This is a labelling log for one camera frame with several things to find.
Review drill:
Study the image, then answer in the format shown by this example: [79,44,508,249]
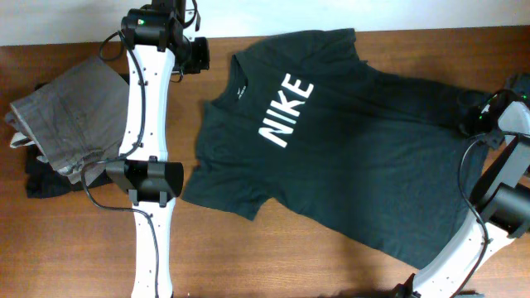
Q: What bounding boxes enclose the black Nike t-shirt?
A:
[182,29,488,268]

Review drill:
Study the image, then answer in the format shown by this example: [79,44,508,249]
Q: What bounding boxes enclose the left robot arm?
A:
[105,0,210,297]

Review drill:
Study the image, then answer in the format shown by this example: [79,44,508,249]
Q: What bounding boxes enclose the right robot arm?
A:
[389,73,529,298]

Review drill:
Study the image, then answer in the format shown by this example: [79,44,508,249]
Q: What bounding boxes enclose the folded grey trousers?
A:
[5,57,128,184]

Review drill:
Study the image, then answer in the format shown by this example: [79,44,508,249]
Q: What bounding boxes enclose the folded black garment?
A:
[26,74,128,199]

